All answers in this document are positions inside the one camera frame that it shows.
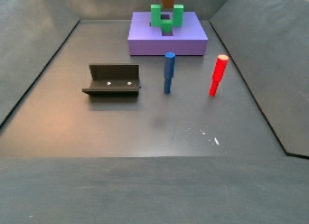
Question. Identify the brown T-shaped block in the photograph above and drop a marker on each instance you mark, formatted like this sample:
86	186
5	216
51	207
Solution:
166	0

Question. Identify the blue stepped peg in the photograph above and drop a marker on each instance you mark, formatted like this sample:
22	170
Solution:
169	70

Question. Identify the red stepped peg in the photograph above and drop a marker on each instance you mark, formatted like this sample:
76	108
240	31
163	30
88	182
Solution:
222	60

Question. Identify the purple base block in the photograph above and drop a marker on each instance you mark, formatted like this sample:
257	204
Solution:
146	40

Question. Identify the green U-shaped block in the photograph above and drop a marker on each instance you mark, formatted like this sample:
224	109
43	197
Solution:
166	24

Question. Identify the black angle bracket fixture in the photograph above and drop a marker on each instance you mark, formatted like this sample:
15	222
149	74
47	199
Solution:
114	79

